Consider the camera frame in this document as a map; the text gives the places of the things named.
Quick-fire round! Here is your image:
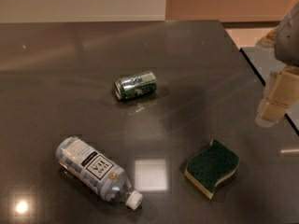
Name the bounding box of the green and yellow sponge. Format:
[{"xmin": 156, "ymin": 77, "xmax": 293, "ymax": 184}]
[{"xmin": 184, "ymin": 139, "xmax": 239, "ymax": 200}]

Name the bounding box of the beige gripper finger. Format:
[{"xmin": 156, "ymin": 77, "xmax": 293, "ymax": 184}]
[
  {"xmin": 255, "ymin": 27, "xmax": 278, "ymax": 49},
  {"xmin": 255, "ymin": 66, "xmax": 299, "ymax": 128}
]

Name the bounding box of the green soda can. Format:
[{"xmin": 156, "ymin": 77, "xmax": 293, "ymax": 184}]
[{"xmin": 114, "ymin": 71, "xmax": 157, "ymax": 101}]

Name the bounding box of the clear plastic water bottle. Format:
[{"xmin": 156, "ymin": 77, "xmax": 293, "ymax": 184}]
[{"xmin": 56, "ymin": 136, "xmax": 143, "ymax": 210}]

